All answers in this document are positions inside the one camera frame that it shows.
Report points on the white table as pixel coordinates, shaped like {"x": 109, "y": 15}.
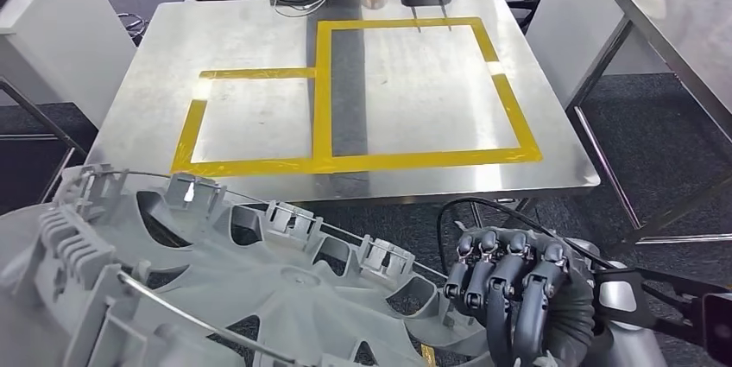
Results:
{"x": 572, "y": 27}
{"x": 57, "y": 38}

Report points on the steel workbench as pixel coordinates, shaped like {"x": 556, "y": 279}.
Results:
{"x": 46, "y": 119}
{"x": 686, "y": 27}
{"x": 257, "y": 44}

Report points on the yellow workbench tape marking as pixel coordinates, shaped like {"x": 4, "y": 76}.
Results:
{"x": 323, "y": 95}

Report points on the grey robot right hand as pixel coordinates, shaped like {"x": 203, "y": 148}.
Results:
{"x": 514, "y": 284}

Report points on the yellow floor tape square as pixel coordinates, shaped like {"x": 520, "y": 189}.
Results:
{"x": 428, "y": 354}

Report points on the silver plastic wheel hubcap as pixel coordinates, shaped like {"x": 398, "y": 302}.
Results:
{"x": 297, "y": 301}

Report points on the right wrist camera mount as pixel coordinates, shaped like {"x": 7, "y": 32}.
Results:
{"x": 718, "y": 324}

